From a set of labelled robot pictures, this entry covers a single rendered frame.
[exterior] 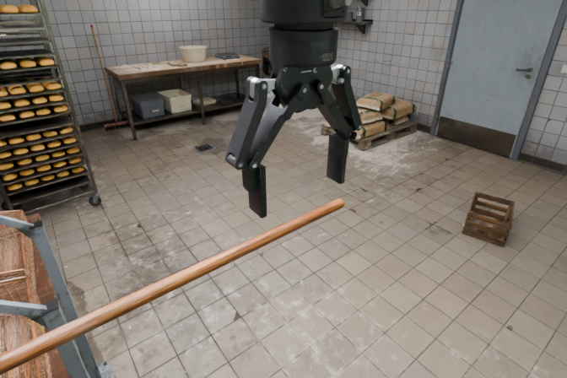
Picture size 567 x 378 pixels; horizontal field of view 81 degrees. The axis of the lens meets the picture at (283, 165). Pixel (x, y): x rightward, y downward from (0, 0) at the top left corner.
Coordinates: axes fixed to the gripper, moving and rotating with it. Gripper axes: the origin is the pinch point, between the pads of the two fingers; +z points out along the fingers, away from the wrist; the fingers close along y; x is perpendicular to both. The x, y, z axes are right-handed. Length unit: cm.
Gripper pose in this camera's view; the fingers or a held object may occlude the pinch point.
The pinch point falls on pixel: (299, 187)
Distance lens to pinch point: 45.0
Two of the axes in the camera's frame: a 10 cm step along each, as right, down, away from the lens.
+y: 8.0, -2.8, 5.3
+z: 0.0, 8.9, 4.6
